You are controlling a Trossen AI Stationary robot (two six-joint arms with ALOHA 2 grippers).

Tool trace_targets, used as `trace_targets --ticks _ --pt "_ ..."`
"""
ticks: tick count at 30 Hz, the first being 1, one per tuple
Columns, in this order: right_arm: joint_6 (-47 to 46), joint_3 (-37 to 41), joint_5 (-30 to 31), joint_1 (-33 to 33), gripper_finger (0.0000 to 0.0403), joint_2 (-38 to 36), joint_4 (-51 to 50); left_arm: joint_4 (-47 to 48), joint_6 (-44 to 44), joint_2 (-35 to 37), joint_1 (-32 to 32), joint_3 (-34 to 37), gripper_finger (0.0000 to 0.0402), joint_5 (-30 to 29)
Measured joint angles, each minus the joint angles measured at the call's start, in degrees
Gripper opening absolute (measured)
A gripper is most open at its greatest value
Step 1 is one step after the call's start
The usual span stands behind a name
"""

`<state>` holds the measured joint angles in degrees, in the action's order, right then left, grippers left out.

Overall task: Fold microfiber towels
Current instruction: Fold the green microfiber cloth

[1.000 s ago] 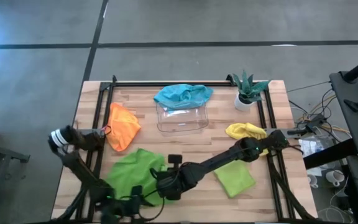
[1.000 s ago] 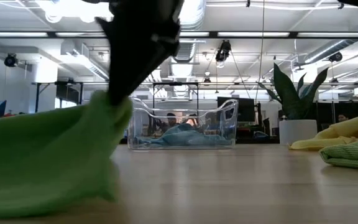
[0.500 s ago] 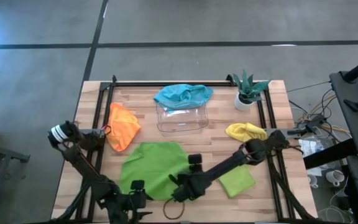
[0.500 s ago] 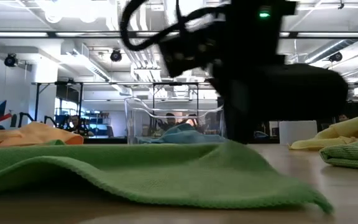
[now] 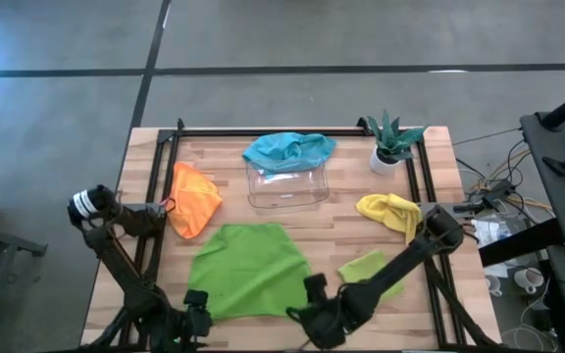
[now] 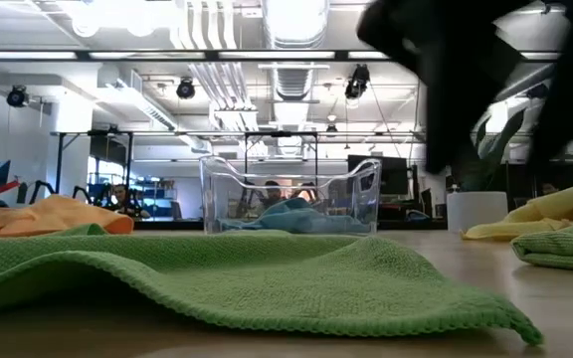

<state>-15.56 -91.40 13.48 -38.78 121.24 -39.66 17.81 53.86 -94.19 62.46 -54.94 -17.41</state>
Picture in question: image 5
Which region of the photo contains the clear plastic bin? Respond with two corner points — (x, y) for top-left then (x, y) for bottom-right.
(245, 159), (332, 213)

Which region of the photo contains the white paper sheet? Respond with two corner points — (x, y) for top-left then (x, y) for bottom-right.
(483, 262), (509, 278)

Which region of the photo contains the yellow microfiber towel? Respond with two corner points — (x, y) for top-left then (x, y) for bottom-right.
(355, 192), (424, 245)

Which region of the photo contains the dark metal cart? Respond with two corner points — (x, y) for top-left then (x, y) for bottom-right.
(0, 218), (48, 353)

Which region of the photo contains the bright green microfiber towel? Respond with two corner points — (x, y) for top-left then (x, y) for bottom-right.
(187, 223), (313, 321)

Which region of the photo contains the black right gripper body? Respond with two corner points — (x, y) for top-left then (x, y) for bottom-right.
(299, 273), (357, 350)

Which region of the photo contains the black metal floor beam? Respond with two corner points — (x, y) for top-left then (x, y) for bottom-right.
(478, 218), (565, 269)

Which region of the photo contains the black aluminium table frame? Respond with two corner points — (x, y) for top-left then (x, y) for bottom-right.
(81, 117), (504, 352)

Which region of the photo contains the orange microfiber towel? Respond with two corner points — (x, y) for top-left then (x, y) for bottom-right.
(167, 161), (224, 240)

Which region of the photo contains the blue microfiber towel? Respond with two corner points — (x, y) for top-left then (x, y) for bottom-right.
(241, 130), (337, 176)

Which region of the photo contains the white mug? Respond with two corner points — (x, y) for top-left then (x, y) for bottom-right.
(486, 274), (504, 298)
(513, 267), (544, 295)

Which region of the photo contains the white plastic bag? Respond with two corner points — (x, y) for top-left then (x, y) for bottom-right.
(471, 218), (514, 249)

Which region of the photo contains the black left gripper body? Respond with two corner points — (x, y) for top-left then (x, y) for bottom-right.
(182, 289), (214, 344)

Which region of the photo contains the yellow floor cable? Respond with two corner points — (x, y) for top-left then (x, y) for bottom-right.
(471, 149), (556, 217)

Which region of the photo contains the black power box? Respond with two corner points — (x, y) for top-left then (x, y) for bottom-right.
(478, 178), (518, 201)

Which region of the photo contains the black side desk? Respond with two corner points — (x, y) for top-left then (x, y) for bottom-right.
(520, 111), (565, 353)

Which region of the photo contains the green plant in white pot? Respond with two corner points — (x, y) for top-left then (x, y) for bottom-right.
(366, 110), (429, 177)

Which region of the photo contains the pale lime green microfiber towel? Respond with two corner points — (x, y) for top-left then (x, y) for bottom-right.
(336, 249), (405, 303)

